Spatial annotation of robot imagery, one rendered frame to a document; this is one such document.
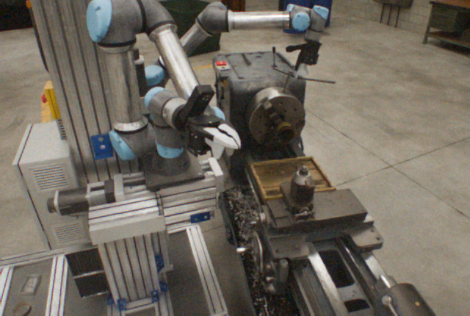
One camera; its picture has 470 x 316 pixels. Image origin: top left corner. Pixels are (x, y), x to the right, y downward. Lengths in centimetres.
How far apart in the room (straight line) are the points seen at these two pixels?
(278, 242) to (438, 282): 156
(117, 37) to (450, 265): 258
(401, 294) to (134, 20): 106
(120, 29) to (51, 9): 31
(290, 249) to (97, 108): 92
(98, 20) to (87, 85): 37
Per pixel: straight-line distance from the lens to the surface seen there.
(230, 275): 249
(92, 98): 142
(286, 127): 178
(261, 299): 171
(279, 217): 146
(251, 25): 160
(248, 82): 196
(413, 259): 285
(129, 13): 110
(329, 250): 156
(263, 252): 155
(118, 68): 114
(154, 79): 172
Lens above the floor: 196
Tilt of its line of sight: 31 degrees down
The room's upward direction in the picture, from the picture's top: straight up
